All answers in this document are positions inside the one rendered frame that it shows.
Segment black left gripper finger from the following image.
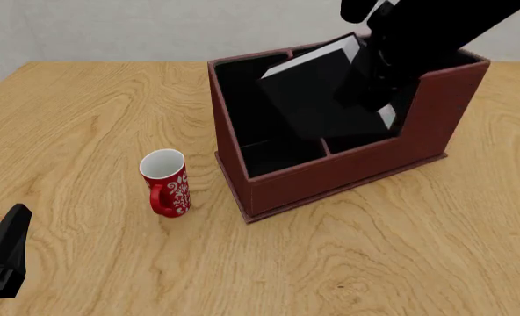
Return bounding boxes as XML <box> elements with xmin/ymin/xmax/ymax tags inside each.
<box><xmin>0</xmin><ymin>203</ymin><xmax>33</xmax><ymax>273</ymax></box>

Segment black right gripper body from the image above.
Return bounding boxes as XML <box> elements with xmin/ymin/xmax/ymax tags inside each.
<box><xmin>365</xmin><ymin>29</ymin><xmax>424</xmax><ymax>95</ymax></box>

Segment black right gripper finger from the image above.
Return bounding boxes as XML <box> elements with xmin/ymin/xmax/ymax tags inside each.
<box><xmin>332</xmin><ymin>42</ymin><xmax>394</xmax><ymax>112</ymax></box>

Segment red-brown desk caddy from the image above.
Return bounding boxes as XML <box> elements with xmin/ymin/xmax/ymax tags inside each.
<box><xmin>206</xmin><ymin>32</ymin><xmax>491</xmax><ymax>225</ymax></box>

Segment black book with white pages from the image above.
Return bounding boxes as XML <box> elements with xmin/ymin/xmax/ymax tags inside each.
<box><xmin>254</xmin><ymin>33</ymin><xmax>397</xmax><ymax>143</ymax></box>

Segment red mug with white pattern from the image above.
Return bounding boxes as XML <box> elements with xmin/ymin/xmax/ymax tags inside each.
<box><xmin>138</xmin><ymin>147</ymin><xmax>192</xmax><ymax>219</ymax></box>

